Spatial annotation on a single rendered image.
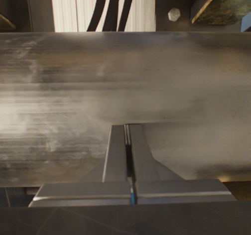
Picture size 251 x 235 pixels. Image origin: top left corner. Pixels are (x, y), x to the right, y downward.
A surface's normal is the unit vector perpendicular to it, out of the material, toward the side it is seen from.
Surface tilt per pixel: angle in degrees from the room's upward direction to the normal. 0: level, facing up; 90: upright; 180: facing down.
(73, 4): 90
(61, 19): 90
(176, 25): 90
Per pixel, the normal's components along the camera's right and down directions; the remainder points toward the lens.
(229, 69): 0.02, -0.29
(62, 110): 0.03, 0.03
